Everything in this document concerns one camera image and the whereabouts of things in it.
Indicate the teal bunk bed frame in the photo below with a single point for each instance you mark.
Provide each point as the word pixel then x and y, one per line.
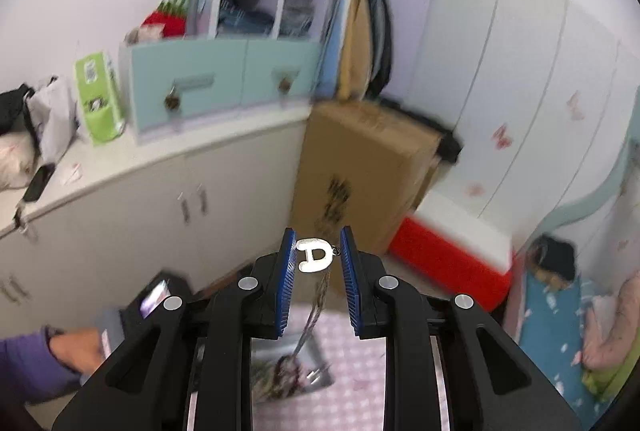
pixel 590 201

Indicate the white fluffy cloth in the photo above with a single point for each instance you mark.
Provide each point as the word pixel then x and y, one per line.
pixel 15 161

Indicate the small pink butterfly sticker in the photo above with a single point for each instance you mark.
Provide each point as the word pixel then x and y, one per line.
pixel 625 243

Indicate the folded grey clothes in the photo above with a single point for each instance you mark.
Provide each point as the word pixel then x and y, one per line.
pixel 297 16

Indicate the teal drawer chest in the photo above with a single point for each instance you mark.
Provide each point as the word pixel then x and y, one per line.
pixel 210 61

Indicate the tan hanging jacket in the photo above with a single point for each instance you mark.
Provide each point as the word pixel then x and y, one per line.
pixel 355 51

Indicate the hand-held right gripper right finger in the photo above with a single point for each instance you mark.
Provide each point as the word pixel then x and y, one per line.
pixel 351 281

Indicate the pale butterfly sticker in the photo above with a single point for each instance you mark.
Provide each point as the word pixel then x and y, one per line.
pixel 576 106

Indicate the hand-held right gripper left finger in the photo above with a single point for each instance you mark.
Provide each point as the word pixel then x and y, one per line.
pixel 285 281

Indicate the red strawberry plush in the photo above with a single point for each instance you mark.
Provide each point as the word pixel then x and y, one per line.
pixel 165 21

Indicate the pink and green quilt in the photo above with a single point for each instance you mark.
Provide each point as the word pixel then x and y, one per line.
pixel 620 326

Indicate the grey metal box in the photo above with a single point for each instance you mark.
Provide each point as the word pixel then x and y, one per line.
pixel 320 361

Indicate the dark clothes pile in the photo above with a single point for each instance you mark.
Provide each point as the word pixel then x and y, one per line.
pixel 447 143

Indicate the folded dark clothes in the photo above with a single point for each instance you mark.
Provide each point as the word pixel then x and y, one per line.
pixel 555 256

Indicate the folded beige clothes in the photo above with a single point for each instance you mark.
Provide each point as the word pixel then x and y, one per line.
pixel 555 280

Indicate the dark pink butterfly sticker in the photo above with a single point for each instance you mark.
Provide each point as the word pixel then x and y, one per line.
pixel 502 136

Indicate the pine cone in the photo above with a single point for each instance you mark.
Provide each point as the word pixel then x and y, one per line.
pixel 285 83
pixel 173 100

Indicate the small cardboard box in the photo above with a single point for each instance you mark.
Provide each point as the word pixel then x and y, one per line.
pixel 430 181

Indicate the pale pink soft toy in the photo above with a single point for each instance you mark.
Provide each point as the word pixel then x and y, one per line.
pixel 145 35

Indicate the white wardrobe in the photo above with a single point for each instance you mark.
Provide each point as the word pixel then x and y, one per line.
pixel 525 61

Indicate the light pink butterfly sticker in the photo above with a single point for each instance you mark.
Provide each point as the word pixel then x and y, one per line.
pixel 475 189

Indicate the white low cabinet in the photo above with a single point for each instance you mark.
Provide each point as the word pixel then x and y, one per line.
pixel 125 211

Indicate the large cardboard box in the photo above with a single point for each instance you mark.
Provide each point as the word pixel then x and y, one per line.
pixel 360 161

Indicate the red storage stool white top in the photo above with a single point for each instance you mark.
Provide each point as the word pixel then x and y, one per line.
pixel 450 261

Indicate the light blue hanging shirt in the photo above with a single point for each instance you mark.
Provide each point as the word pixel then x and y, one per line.
pixel 332 51

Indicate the blue candy print bedsheet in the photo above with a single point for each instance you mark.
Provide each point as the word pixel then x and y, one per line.
pixel 550 336

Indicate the person's left hand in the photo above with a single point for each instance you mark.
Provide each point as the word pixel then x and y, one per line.
pixel 77 351

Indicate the white and black bag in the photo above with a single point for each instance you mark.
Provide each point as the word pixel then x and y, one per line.
pixel 55 121

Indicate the folded blue jeans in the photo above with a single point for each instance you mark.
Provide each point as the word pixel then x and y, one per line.
pixel 245 18

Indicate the green paper bag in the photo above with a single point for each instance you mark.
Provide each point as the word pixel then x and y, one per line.
pixel 100 111

